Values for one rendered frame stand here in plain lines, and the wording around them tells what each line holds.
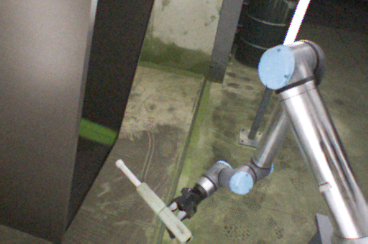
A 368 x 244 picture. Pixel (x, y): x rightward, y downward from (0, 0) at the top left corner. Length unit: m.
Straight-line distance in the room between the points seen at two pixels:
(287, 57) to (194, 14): 2.06
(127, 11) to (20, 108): 0.60
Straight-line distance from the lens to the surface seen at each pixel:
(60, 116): 0.71
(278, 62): 0.81
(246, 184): 1.21
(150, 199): 1.21
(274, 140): 1.14
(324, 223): 1.27
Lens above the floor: 1.56
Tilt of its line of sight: 37 degrees down
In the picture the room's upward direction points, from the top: 9 degrees clockwise
